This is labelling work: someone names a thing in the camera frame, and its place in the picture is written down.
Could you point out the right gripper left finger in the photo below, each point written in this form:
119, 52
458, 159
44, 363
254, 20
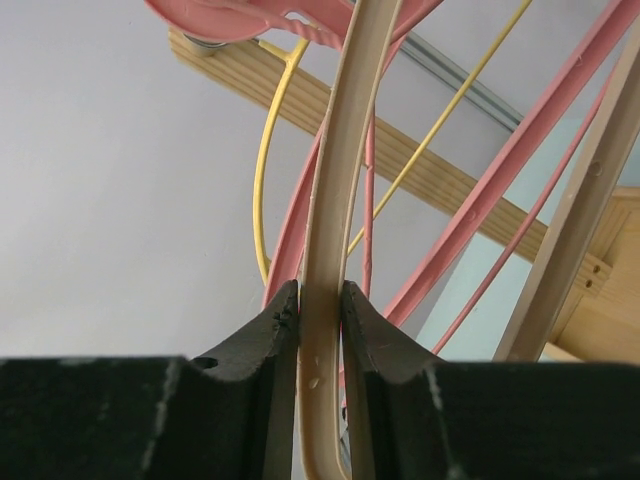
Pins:
226, 414

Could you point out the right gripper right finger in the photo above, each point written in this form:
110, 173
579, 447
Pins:
412, 415

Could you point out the beige plastic hanger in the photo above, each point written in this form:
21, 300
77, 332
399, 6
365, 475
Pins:
373, 26

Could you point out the yellow plastic hanger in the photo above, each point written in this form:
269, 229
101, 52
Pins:
411, 101

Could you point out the pink plastic hanger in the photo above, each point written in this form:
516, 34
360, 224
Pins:
254, 70

